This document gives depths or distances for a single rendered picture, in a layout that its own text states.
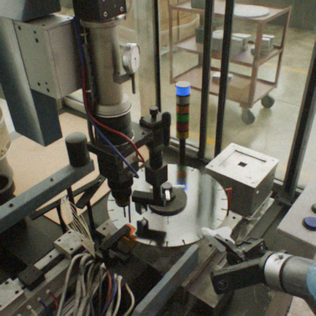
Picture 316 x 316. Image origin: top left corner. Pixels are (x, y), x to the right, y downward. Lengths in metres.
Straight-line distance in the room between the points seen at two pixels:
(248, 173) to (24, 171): 0.88
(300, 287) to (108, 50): 0.54
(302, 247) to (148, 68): 0.86
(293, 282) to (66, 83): 0.55
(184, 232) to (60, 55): 0.52
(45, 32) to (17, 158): 1.07
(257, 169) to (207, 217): 0.33
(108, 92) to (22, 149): 1.07
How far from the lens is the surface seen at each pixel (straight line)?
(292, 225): 1.06
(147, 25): 1.41
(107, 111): 0.67
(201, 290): 0.98
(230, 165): 1.23
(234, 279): 0.82
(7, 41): 0.73
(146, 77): 1.49
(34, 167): 1.56
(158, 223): 0.95
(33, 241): 1.14
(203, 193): 1.03
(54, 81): 0.65
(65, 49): 0.65
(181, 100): 1.15
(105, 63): 0.64
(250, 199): 1.19
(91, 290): 0.89
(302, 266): 0.74
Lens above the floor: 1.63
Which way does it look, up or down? 36 degrees down
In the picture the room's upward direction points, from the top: 2 degrees counter-clockwise
